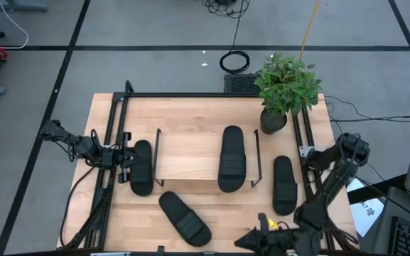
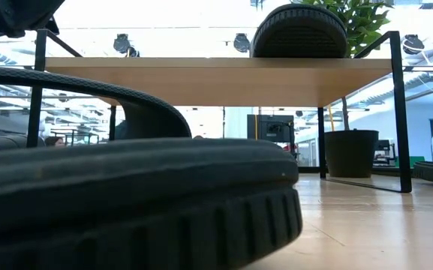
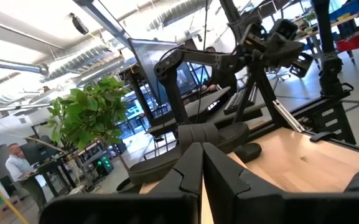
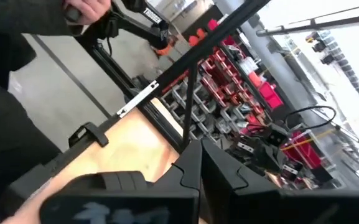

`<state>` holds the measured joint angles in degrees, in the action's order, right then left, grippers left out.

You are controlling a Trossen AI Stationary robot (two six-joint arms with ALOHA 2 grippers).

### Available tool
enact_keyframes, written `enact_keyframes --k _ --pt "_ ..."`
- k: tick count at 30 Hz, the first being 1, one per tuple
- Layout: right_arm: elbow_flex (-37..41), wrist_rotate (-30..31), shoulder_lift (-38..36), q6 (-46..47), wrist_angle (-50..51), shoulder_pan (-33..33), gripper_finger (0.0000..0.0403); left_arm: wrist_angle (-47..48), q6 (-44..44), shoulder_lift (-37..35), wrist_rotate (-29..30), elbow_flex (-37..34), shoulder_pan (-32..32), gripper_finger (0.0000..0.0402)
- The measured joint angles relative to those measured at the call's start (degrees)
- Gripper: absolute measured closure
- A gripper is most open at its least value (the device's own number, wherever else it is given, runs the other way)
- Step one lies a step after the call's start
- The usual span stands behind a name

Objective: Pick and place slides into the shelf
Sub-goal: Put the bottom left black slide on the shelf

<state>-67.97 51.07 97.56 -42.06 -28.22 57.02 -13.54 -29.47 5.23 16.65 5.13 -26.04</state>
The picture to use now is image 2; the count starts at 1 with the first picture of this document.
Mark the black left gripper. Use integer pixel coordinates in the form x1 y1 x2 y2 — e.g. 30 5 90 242
0 0 66 43

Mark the dark round ceiling lamp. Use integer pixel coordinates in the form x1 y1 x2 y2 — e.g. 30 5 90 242
403 34 425 56
233 32 251 53
113 33 132 54

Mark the black screen on stand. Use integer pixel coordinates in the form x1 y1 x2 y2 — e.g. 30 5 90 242
246 114 296 144

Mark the green potted plant black pot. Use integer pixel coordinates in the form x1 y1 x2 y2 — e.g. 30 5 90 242
300 0 394 179

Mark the wooden shelf black metal frame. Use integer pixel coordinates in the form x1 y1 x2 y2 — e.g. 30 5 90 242
26 28 413 194

